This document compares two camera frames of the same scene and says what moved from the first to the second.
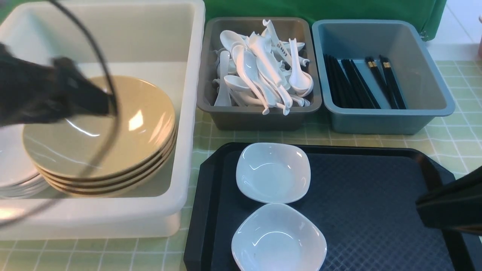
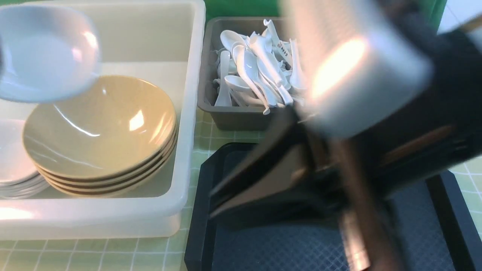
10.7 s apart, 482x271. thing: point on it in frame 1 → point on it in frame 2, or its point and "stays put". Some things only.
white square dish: [273, 172] → [50, 53]
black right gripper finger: [457, 206] → [292, 142]
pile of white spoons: [258, 70] stays put
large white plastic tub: [161, 42] stays put
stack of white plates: [19, 177] stays put
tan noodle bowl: [78, 147] stays put
